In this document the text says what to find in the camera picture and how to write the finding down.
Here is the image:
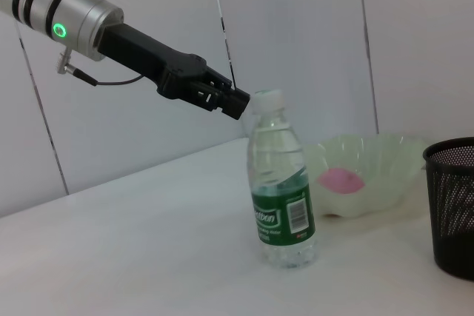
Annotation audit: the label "pale green glass fruit plate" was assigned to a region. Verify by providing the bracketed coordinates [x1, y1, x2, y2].
[303, 132, 427, 220]

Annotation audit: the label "clear water bottle green label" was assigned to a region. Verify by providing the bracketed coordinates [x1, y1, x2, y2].
[247, 89, 319, 269]

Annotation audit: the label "black mesh pen holder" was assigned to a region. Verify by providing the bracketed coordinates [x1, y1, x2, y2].
[423, 137, 474, 280]

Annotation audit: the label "pink peach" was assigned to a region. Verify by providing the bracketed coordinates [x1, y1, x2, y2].
[316, 167, 367, 195]

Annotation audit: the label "left arm cable silver plugs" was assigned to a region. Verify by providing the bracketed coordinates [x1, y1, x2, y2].
[55, 47, 145, 87]

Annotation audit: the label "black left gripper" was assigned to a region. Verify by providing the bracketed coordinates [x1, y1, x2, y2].
[97, 22, 253, 121]

